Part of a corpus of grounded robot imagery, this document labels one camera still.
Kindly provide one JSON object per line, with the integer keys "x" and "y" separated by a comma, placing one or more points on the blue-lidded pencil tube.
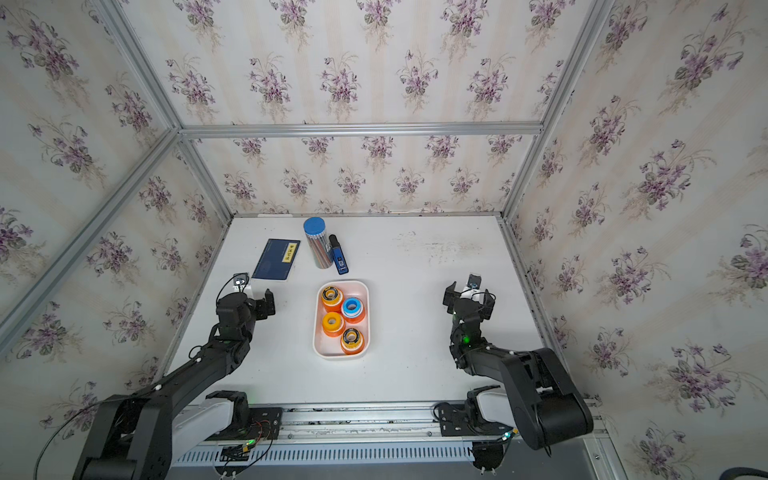
{"x": 316, "y": 234}

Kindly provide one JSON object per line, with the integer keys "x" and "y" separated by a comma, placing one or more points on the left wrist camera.
{"x": 240, "y": 281}

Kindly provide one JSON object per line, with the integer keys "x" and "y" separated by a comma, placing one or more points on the dark blue book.
{"x": 276, "y": 260}

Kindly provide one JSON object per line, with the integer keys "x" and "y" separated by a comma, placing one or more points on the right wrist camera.
{"x": 473, "y": 284}

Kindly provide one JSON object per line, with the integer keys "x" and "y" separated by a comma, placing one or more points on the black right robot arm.
{"x": 533, "y": 394}

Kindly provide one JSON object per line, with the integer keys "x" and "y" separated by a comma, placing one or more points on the white plastic storage box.
{"x": 329, "y": 347}

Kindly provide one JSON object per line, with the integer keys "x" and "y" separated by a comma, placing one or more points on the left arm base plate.
{"x": 262, "y": 423}

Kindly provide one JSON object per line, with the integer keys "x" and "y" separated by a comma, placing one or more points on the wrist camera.
{"x": 240, "y": 281}
{"x": 473, "y": 284}

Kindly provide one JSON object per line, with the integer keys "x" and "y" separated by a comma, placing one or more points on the blue stapler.
{"x": 337, "y": 255}

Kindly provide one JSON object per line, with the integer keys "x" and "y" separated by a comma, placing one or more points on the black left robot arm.
{"x": 139, "y": 436}

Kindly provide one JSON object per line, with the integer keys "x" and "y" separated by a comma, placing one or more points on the small yellow-black tape roll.
{"x": 352, "y": 341}
{"x": 332, "y": 298}

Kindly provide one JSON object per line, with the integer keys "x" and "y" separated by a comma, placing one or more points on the aluminium front rail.
{"x": 360, "y": 423}

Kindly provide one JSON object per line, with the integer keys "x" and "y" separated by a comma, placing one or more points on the blue-centred orange tape roll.
{"x": 353, "y": 310}

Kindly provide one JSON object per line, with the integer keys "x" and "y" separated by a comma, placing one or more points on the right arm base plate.
{"x": 460, "y": 419}

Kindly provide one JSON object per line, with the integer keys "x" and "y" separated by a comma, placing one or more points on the yellow tape roll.
{"x": 333, "y": 324}

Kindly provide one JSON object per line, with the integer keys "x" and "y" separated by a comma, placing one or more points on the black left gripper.
{"x": 260, "y": 312}

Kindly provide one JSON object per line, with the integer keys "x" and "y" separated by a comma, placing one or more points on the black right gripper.
{"x": 451, "y": 298}

